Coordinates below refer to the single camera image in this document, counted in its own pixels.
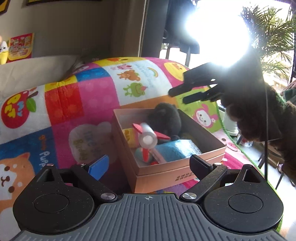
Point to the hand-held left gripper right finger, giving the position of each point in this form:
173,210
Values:
200,166

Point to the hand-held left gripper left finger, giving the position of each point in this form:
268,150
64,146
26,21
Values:
98,168

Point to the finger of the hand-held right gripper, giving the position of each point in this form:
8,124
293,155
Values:
196,97
185,89

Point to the blue white tissue packet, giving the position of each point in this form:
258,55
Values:
178,149

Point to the black plush toy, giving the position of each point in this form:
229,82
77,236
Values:
164,118

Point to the pink cardboard box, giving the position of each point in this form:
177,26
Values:
161,180

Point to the yellow toy corn cob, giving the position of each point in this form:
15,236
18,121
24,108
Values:
130,138

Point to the white red foam rocket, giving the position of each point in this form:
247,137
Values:
148,136

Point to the white plant pot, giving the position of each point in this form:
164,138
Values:
230,126

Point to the dark curtain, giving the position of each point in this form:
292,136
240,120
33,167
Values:
155,27

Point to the colourful cartoon play mat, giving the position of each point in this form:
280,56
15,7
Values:
92,97

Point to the green palm plant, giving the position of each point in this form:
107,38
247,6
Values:
272,34

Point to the beige covered sofa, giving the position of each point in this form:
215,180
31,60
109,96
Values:
34,71

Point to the red toy package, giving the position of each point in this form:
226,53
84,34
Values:
20,47

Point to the red gold framed picture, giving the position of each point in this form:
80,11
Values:
2,5
62,1

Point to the banana plush toy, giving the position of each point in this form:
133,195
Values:
3,51

